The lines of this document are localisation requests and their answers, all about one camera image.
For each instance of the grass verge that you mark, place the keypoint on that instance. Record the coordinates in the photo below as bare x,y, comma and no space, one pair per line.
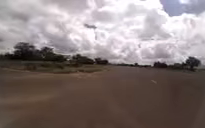
61,67

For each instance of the brown asphalt road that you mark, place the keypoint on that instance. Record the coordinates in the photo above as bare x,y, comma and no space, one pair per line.
116,103

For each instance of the low dark bushes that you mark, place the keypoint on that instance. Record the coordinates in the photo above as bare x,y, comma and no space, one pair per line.
163,65

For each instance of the row of trees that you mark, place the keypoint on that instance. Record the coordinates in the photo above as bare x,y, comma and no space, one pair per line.
40,53

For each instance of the single tree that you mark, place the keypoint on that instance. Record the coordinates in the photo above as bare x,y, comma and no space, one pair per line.
192,62

